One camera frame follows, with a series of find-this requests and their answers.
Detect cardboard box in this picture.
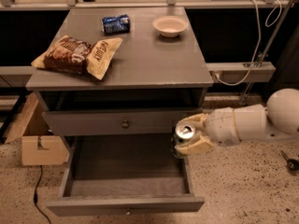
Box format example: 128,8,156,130
5,93,69,166

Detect white paper bowl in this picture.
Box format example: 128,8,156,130
152,16,188,38

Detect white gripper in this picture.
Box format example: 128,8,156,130
175,107,240,155

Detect closed grey upper drawer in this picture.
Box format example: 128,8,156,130
43,108,202,136

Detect black floor cable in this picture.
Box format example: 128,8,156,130
33,165,52,224

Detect metal diagonal pole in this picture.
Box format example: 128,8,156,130
240,0,294,105

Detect black tool on floor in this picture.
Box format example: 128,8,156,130
281,151,299,172

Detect white hanging cable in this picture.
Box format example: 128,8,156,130
213,0,284,87

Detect open grey lower drawer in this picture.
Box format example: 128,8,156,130
46,133,205,217

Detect green soda can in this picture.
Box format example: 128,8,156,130
171,121,195,159

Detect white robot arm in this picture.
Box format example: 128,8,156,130
172,89,299,157

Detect brown yellow chip bag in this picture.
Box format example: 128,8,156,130
31,35,122,80

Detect grey wall rail shelf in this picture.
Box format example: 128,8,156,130
207,62,276,84

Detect grey wooden drawer cabinet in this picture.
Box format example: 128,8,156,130
25,6,214,142

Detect blue soda can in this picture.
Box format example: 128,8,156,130
102,14,131,35

